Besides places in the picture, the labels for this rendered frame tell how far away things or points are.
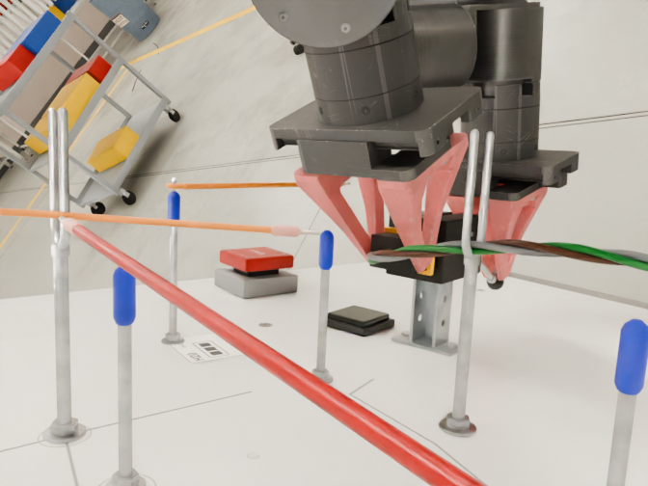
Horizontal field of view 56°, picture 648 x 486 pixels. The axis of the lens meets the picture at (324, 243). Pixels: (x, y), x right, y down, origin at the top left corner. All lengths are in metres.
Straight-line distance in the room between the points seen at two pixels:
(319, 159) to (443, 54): 0.13
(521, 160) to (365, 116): 0.18
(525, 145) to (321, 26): 0.26
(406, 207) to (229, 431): 0.14
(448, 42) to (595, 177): 1.55
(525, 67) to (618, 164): 1.51
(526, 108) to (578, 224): 1.41
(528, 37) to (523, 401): 0.24
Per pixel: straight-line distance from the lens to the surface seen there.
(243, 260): 0.52
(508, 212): 0.46
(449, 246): 0.29
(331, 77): 0.31
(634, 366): 0.20
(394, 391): 0.35
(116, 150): 4.31
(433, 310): 0.43
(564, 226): 1.88
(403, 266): 0.36
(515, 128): 0.46
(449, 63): 0.42
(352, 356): 0.40
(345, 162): 0.32
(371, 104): 0.31
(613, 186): 1.90
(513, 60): 0.45
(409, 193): 0.30
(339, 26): 0.23
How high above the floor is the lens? 1.40
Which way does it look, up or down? 35 degrees down
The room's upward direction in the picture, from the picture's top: 49 degrees counter-clockwise
